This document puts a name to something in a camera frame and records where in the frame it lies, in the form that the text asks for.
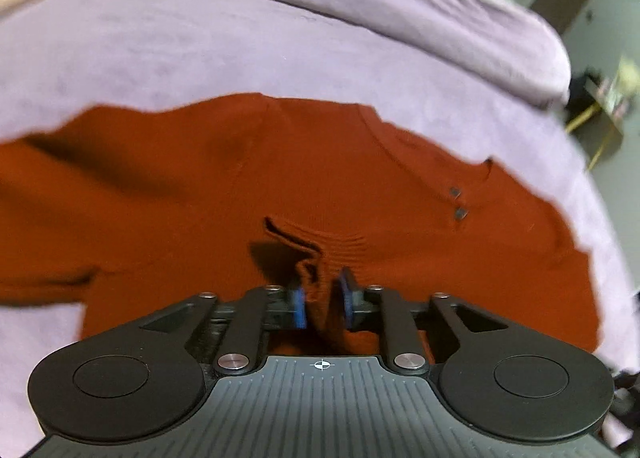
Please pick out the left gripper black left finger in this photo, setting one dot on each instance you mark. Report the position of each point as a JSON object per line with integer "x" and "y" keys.
{"x": 143, "y": 377}

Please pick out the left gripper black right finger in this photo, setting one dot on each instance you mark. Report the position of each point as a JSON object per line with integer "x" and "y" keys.
{"x": 495, "y": 375}

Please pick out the rust red knit sweater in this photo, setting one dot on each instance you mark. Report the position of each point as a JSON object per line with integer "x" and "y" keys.
{"x": 127, "y": 212}

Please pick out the yellow legged side table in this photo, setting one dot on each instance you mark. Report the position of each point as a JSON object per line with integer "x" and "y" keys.
{"x": 599, "y": 130}

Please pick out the black bag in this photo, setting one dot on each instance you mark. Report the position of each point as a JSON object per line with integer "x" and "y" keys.
{"x": 580, "y": 98}

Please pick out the cream wrapped bouquet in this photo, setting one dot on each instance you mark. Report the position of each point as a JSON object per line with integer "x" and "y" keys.
{"x": 627, "y": 79}

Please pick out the purple bed sheet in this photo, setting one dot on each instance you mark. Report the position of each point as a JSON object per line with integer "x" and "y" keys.
{"x": 59, "y": 57}

